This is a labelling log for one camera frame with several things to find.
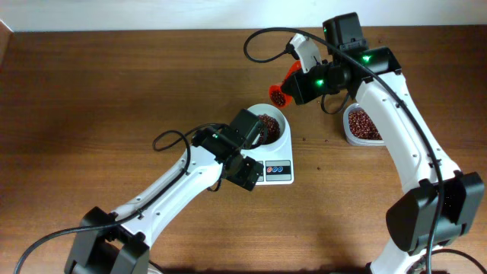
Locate red plastic scoop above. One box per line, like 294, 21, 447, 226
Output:
268, 61, 301, 109

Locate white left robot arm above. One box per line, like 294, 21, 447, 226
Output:
64, 110, 265, 273

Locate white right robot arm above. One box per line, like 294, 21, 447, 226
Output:
282, 13, 485, 273

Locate white digital kitchen scale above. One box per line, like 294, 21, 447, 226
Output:
241, 104, 294, 185

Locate white metal bowl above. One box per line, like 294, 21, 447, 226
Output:
248, 104, 285, 145

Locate red beans in bowl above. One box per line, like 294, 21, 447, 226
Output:
258, 114, 281, 145

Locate red adzuki beans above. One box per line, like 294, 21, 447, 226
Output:
348, 110, 382, 141

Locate clear plastic container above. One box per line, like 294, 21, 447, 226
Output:
342, 103, 385, 146

